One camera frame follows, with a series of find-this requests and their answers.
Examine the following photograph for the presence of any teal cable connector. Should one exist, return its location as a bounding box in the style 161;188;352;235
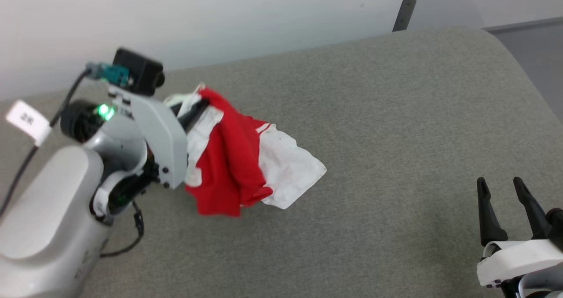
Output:
86;62;132;87

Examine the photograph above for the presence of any white paper label tag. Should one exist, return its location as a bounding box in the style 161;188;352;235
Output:
6;100;52;147

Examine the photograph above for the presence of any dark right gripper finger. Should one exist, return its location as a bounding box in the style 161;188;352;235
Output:
477;177;509;247
513;177;551;240

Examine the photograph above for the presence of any dark grey upright post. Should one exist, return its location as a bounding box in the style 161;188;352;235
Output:
392;0;417;33

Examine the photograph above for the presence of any black camera cable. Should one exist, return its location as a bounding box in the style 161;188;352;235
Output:
0;69;94;217

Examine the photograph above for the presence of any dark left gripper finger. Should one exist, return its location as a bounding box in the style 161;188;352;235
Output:
176;98;211;132

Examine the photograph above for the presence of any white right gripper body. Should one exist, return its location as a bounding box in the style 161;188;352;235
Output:
477;239;563;290

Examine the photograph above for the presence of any red and white basketball jersey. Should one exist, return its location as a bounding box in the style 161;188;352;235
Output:
164;83;328;218

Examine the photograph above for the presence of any light grey left gripper body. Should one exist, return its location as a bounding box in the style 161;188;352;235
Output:
107;86;189;190

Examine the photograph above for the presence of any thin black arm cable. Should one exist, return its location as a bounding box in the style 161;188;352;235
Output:
100;200;145;258

